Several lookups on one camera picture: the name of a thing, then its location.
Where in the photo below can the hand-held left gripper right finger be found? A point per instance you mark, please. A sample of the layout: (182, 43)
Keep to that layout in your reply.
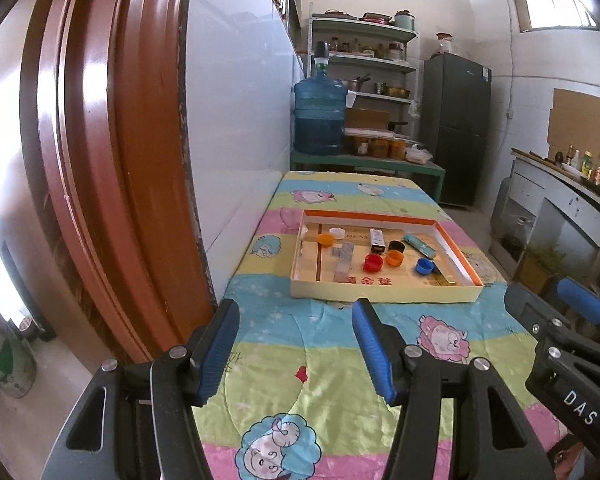
(375, 355)

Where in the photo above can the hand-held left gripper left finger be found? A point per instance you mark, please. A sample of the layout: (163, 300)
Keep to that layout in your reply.
(217, 355)

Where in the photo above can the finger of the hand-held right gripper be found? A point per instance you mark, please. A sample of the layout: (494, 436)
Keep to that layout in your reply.
(535, 310)
(582, 300)

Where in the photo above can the cardboard tray box orange rim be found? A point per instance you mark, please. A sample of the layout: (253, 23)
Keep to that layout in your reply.
(380, 287)

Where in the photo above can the gold lighter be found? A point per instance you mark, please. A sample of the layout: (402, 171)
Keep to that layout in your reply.
(447, 280)

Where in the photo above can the red bottle cap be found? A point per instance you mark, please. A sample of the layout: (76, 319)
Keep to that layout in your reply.
(373, 262)

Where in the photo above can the dark orange bottle cap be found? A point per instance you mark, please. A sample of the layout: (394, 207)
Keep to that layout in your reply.
(394, 258)

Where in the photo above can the blue bottle cap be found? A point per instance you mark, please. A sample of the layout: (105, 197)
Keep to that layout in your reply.
(423, 266)

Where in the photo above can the silver lighter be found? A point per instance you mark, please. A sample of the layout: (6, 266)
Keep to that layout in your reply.
(345, 257)

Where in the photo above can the black bottle cap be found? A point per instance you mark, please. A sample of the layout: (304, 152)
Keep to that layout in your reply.
(396, 246)

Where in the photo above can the white printed lighter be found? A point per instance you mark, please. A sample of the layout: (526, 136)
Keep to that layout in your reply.
(377, 240)

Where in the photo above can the light blue lighter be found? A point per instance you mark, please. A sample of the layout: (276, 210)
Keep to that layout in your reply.
(419, 246)

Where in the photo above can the light orange bottle cap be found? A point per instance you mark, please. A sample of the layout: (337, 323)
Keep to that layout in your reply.
(325, 239)

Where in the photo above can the white bottle cap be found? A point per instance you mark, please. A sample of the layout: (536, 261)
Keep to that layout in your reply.
(337, 232)

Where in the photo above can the wooden planter box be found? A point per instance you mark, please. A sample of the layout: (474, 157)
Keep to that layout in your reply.
(535, 267)

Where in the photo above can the printed cartoon blanket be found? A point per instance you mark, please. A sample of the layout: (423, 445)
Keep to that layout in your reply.
(305, 340)

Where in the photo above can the grey kitchen counter cabinet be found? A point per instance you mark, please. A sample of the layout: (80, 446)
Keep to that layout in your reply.
(555, 200)

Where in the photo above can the grey gas cylinder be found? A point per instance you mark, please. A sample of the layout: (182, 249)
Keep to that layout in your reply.
(502, 205)

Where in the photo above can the yellow green bottle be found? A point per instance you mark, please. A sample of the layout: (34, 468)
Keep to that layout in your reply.
(586, 165)

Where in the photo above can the green table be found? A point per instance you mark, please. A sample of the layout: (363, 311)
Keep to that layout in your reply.
(365, 162)

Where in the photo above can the white plastic bag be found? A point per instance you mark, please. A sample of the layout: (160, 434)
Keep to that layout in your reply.
(417, 154)

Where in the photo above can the dark refrigerator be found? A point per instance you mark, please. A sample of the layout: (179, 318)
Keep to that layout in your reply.
(455, 130)

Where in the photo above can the row of orange food jars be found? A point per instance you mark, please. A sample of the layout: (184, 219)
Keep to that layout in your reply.
(380, 147)

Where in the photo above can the green white bucket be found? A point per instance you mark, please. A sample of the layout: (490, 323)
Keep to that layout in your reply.
(7, 360)

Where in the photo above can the brown door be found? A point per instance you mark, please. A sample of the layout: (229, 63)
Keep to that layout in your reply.
(120, 160)

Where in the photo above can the blue water jug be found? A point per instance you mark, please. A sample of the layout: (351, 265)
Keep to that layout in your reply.
(320, 115)

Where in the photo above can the glass jar with lid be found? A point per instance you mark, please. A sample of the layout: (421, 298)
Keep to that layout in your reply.
(445, 45)

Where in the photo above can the white metal shelf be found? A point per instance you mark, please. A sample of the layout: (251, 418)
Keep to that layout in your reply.
(370, 60)

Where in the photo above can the water jug pump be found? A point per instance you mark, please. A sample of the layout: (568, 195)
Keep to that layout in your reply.
(321, 55)

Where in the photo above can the teal pot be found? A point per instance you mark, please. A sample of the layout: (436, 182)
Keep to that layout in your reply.
(404, 20)

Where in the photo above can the red pan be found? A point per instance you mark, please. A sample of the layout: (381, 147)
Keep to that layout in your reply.
(377, 17)

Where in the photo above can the brown cardboard wall sheet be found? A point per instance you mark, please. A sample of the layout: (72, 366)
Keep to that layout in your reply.
(580, 120)

